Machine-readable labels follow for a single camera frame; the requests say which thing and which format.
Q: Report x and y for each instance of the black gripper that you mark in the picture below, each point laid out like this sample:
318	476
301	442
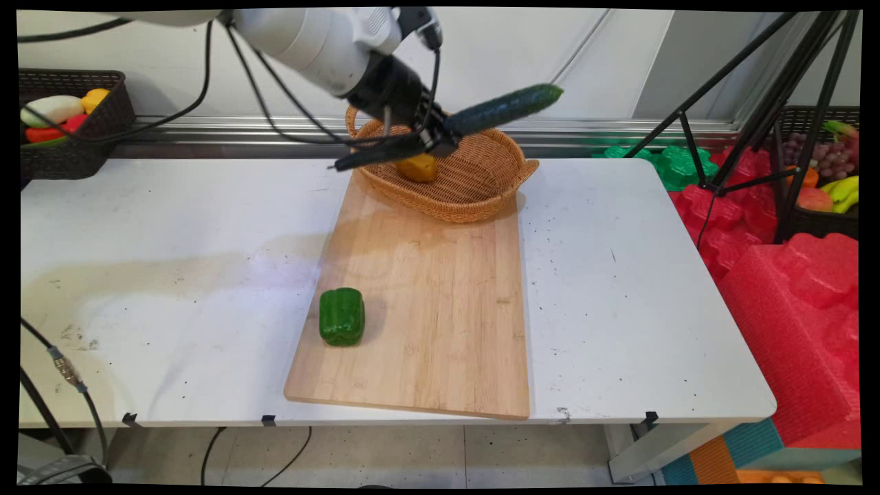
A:
392	89

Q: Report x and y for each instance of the long dark green cucumber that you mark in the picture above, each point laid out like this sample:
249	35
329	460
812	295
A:
502	108

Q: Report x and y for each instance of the brown potato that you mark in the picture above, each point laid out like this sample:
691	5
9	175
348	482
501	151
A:
418	169

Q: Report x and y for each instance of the oval wicker basket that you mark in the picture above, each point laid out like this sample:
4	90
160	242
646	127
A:
474	182

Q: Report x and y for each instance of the wooden cutting board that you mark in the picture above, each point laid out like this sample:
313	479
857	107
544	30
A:
426	323

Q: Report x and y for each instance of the green bell pepper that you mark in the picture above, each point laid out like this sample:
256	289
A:
342	316

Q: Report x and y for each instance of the green foam mat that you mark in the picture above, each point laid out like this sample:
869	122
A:
680	168

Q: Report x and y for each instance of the red foam mat pile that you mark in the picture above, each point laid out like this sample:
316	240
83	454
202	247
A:
722	220

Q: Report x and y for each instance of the yellow vegetable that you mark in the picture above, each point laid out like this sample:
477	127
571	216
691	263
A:
96	100

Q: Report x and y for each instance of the black plastic basket with vegetables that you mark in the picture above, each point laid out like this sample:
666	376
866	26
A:
69	158

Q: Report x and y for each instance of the orange peach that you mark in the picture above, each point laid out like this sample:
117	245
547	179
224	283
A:
815	199

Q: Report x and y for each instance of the white table leg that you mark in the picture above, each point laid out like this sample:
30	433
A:
653	450

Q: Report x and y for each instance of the red chili pepper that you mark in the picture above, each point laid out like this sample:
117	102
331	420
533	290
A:
55	129

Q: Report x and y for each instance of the black plastic basket with fruit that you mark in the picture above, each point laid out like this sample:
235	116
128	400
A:
818	223

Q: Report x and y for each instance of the white eggplant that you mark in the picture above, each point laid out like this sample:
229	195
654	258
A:
51	110

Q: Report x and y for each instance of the purple grape bunch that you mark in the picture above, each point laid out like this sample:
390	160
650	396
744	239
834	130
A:
832	158

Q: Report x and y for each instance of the large red foam mat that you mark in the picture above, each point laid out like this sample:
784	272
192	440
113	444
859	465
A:
790	330

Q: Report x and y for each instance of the yellow bananas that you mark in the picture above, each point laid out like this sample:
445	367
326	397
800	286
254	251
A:
844	191

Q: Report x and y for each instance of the teal and orange box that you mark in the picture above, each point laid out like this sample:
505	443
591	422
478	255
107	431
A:
756	454

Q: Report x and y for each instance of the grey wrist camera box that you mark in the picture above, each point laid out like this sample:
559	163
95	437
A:
423	27

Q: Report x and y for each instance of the white vented wrist mount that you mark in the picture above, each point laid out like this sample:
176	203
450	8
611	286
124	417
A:
378	27

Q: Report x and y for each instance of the aluminium wall rail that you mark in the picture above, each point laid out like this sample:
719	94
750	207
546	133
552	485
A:
605	130

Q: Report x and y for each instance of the black camera tripod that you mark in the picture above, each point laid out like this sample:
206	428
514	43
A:
777	96

